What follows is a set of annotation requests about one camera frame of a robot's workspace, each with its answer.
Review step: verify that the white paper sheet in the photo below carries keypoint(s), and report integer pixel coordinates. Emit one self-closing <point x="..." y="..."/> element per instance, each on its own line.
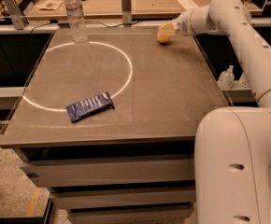
<point x="188" y="4"/>

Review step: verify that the orange fruit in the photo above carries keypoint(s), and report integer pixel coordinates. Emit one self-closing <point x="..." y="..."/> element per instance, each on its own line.
<point x="163" y="38"/>

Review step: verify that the clear plastic water bottle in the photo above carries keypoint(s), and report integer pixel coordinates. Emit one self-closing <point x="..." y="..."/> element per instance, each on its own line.
<point x="75" y="16"/>

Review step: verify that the right clear pump bottle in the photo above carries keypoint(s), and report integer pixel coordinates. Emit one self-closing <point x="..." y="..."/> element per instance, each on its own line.
<point x="243" y="81"/>

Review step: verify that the left metal bracket post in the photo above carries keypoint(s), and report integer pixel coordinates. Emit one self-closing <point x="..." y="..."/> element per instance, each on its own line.
<point x="18" y="19"/>

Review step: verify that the middle metal bracket post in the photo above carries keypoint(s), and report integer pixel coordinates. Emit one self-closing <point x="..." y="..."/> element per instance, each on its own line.
<point x="126" y="10"/>

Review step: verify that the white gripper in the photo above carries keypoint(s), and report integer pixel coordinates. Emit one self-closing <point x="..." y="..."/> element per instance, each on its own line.
<point x="182" y="26"/>

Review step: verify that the paper note on desk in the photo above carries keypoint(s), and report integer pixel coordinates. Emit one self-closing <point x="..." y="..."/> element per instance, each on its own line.
<point x="49" y="5"/>

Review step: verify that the grey drawer cabinet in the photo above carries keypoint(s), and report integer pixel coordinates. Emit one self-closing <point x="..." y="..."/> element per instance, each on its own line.
<point x="130" y="163"/>

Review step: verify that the blue rxbar wrapper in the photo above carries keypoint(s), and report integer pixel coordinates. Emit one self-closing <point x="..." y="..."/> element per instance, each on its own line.
<point x="89" y="107"/>

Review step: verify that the left clear pump bottle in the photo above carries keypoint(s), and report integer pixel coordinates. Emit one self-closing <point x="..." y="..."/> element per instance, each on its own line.
<point x="226" y="79"/>

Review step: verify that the metal bracket post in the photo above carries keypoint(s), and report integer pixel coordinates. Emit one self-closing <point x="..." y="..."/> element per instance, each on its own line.
<point x="18" y="19"/>
<point x="126" y="10"/>

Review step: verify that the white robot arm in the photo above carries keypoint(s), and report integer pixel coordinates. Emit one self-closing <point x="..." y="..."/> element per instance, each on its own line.
<point x="232" y="150"/>

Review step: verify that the clear pump bottle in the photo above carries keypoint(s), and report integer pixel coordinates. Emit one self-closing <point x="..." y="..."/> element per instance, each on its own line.
<point x="243" y="81"/>
<point x="226" y="79"/>

